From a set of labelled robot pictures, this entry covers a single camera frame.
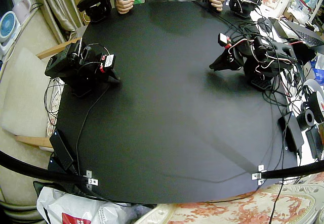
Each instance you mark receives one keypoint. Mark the black leader arm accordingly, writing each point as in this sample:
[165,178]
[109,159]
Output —
[243,0]
[96,4]

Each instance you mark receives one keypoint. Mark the black follower robot arm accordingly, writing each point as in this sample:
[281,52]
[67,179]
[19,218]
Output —
[260,64]
[68,64]

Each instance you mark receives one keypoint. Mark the person's left hand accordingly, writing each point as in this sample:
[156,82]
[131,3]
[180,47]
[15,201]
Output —
[216,3]

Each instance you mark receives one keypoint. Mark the person's right hand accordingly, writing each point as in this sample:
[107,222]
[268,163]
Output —
[124,5]

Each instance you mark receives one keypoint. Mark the black computer mouse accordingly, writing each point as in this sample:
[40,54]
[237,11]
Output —
[265,24]

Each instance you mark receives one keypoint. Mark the black laptop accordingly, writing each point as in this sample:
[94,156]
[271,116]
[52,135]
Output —
[301,33]

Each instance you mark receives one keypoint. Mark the olive beige curtain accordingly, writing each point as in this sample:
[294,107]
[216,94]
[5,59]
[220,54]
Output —
[55,9]

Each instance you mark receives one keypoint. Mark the beige chair cushion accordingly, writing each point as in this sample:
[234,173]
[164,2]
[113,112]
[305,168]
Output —
[22,92]

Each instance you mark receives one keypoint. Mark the black power adapter brick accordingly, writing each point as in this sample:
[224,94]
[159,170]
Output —
[60,149]
[292,133]

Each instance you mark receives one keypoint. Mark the blue cardboard box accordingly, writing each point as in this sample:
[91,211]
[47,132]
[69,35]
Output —
[319,71]

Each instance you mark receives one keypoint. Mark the white filament spool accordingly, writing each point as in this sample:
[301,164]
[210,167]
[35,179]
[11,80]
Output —
[315,95]

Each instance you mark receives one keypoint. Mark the black tape roll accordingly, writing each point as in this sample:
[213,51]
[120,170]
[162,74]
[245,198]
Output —
[306,119]

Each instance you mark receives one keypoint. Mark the pink plastic box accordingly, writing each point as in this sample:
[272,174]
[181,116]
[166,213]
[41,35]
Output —
[22,7]

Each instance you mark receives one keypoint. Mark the small white blue fan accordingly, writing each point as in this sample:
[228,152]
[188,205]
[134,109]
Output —
[8,28]

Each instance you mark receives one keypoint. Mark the small black power adapter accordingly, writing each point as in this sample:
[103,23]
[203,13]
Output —
[314,143]

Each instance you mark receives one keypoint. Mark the white plastic bag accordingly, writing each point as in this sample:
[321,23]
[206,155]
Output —
[83,208]

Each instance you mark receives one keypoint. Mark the red floral cushion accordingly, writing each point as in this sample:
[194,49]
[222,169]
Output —
[240,206]

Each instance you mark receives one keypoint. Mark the wooden chair frame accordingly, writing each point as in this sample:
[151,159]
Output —
[58,47]

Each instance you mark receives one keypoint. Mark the metal pole bracket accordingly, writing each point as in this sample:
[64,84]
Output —
[91,178]
[258,174]

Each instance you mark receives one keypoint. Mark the black camera rig pole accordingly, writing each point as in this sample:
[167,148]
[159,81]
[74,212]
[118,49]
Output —
[30,167]
[293,171]

